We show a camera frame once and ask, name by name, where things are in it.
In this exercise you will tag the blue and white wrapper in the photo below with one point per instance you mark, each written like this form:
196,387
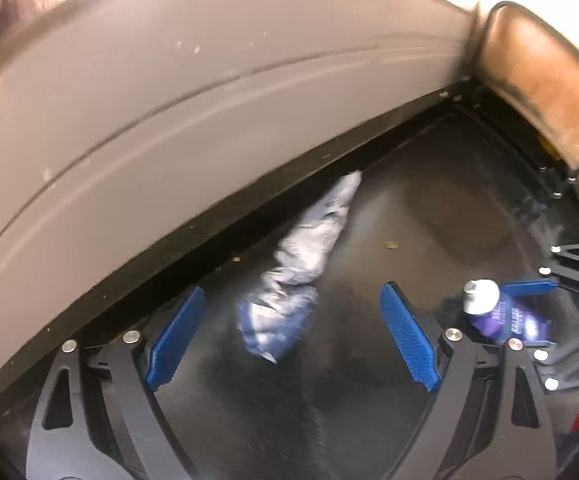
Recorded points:
289,280

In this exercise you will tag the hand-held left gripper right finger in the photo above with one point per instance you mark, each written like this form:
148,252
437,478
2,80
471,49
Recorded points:
409,340

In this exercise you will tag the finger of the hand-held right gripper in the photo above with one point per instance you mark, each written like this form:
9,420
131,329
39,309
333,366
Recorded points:
529,287
569,341

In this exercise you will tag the brown padded panel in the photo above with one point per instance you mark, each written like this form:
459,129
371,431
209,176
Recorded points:
544,75

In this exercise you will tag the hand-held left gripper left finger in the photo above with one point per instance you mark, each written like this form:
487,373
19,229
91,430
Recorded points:
177,340

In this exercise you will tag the purple toothpaste tube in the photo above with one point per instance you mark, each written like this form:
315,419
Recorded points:
499,315

